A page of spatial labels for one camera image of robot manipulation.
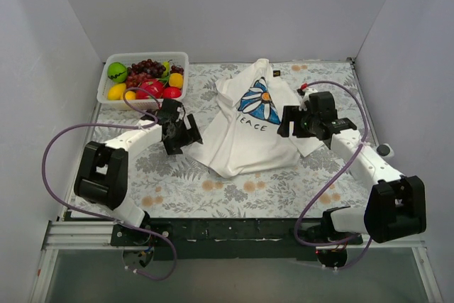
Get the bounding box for green toy fruit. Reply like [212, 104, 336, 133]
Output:
[107, 62, 128, 83]

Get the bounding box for red toy apple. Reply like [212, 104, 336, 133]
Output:
[162, 87, 182, 99]

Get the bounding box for white plastic fruit basket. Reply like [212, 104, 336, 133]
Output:
[97, 52, 189, 110]

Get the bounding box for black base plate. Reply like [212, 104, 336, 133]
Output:
[110, 216, 365, 261]

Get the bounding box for aluminium frame rail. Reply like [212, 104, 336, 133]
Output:
[41, 221, 427, 250]

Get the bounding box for orange toy fruit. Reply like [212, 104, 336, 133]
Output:
[168, 73, 184, 89]

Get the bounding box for red toy dragon fruit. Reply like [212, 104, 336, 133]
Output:
[135, 79, 165, 100]

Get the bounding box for yellow toy lemon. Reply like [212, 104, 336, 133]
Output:
[106, 83, 126, 101]

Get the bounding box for yellow toy mango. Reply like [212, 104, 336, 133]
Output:
[120, 91, 136, 101]

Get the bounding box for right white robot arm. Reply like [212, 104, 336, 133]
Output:
[277, 90, 426, 245]

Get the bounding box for floral patterned table mat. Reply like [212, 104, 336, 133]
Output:
[94, 60, 369, 218]

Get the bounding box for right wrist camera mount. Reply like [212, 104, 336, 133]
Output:
[297, 83, 312, 111]

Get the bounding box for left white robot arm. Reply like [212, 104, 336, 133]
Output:
[74, 99, 203, 246]

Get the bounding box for white printed t-shirt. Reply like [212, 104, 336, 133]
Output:
[187, 59, 322, 178]

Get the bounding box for dark red toy grapes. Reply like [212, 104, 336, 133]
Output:
[126, 59, 184, 88]

